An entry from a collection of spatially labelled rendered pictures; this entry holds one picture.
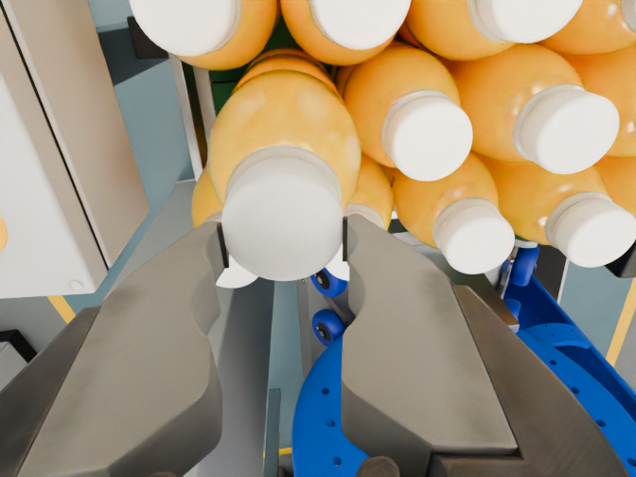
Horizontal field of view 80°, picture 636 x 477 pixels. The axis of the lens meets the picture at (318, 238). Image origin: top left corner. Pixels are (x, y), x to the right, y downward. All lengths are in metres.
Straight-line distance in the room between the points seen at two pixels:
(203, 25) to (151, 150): 1.26
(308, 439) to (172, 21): 0.30
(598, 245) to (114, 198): 0.29
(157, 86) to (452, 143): 1.22
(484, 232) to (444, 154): 0.05
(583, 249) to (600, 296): 1.93
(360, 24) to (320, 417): 0.29
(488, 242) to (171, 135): 1.24
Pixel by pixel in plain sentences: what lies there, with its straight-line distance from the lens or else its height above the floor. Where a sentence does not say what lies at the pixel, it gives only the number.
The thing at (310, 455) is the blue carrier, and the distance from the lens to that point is 0.34.
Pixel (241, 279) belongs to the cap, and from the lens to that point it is 0.22.
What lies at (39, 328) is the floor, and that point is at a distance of 2.11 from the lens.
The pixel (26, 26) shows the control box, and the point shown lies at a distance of 0.23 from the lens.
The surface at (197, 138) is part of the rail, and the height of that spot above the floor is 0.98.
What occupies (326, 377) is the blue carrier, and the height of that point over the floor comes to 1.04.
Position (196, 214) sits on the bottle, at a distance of 0.25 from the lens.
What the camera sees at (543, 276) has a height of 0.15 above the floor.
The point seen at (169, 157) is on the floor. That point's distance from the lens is 1.42.
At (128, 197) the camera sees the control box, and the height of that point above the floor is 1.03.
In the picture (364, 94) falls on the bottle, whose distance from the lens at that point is 0.23.
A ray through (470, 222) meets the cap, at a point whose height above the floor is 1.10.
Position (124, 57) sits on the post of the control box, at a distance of 0.40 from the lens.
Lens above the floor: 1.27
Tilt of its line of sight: 58 degrees down
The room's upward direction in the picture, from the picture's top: 174 degrees clockwise
